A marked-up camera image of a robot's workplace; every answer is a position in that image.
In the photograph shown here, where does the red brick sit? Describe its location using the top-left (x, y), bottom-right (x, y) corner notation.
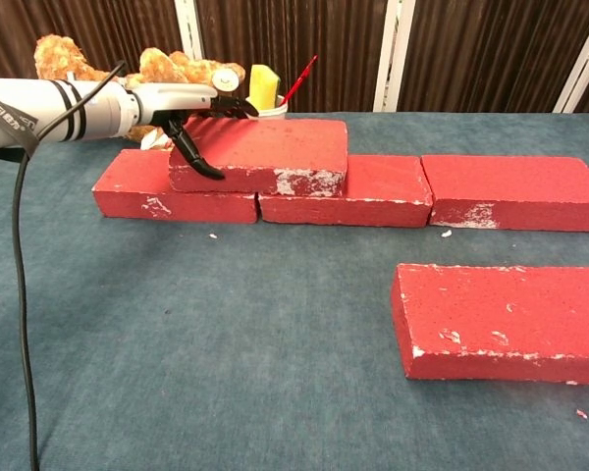
top-left (91, 148), bottom-right (259, 225)
top-left (390, 263), bottom-right (589, 387)
top-left (168, 117), bottom-right (349, 198)
top-left (257, 154), bottom-right (434, 229)
top-left (420, 154), bottom-right (589, 233)

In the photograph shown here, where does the yellow sponge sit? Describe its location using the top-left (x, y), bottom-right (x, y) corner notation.
top-left (247, 64), bottom-right (281, 110)

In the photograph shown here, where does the blue table cloth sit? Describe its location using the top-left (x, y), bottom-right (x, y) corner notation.
top-left (0, 111), bottom-right (589, 471)

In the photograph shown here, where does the white partition post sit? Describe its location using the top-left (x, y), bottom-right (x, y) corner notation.
top-left (372, 0), bottom-right (416, 113)
top-left (174, 0), bottom-right (205, 61)
top-left (553, 13), bottom-right (589, 114)

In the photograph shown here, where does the left black-fingered white robot hand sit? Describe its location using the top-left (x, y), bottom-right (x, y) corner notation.
top-left (135, 81), bottom-right (260, 181)

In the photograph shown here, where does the red plastic fork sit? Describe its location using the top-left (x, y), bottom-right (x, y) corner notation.
top-left (278, 54), bottom-right (319, 107)

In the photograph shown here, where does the white paper cup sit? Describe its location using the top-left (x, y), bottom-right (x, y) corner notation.
top-left (247, 95), bottom-right (290, 121)

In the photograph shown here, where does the brown plush teddy bear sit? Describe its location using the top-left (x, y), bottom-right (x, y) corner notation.
top-left (32, 33), bottom-right (246, 143)

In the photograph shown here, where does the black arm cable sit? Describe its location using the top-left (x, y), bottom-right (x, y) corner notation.
top-left (10, 60), bottom-right (128, 471)

